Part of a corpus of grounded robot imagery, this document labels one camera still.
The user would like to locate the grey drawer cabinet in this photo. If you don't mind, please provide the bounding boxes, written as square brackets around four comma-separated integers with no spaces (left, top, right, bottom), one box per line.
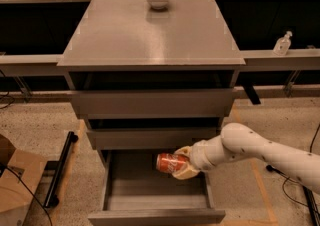
[57,0,247,158]

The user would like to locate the black bar stand left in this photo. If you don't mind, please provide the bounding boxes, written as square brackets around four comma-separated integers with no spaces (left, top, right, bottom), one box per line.
[44,131,78,208]

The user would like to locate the brown cardboard box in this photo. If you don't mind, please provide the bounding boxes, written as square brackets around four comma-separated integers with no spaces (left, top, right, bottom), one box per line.
[0,135,47,226]

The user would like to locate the grey middle drawer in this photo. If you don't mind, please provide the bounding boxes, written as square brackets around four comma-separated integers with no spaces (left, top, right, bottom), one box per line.
[87,127,217,150]

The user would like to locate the black bar stand right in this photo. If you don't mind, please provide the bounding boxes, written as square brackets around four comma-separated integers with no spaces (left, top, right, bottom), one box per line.
[303,187,320,226]

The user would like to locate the black bar stand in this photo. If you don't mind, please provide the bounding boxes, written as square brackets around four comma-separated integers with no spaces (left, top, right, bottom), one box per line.
[303,187,320,226]
[44,131,78,208]

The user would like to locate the red coke can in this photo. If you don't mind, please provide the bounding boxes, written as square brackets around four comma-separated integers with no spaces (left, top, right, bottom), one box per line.
[156,153,189,174]

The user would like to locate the white gripper wrist block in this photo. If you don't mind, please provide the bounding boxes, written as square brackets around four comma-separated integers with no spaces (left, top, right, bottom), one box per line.
[173,140,215,180]

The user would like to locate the black cable right floor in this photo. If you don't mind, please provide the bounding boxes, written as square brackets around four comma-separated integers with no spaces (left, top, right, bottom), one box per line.
[266,129,320,208]

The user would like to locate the open grey bottom drawer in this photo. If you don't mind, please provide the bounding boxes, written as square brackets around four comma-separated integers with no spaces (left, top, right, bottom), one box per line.
[88,150,225,226]

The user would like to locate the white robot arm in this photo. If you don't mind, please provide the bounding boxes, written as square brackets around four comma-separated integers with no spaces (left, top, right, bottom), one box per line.
[173,123,320,194]

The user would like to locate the clear sanitizer pump bottle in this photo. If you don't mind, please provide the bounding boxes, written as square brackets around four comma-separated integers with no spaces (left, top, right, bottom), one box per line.
[273,31,293,56]

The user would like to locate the grey metal shelf rail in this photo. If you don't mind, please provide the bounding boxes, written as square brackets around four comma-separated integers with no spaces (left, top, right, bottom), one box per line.
[0,49,320,76]

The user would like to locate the grey top drawer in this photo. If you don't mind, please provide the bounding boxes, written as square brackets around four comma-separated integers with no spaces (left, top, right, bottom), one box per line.
[71,89,234,119]

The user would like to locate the black cable over box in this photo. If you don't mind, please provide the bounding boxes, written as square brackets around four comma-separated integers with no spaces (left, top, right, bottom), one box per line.
[0,161,54,226]

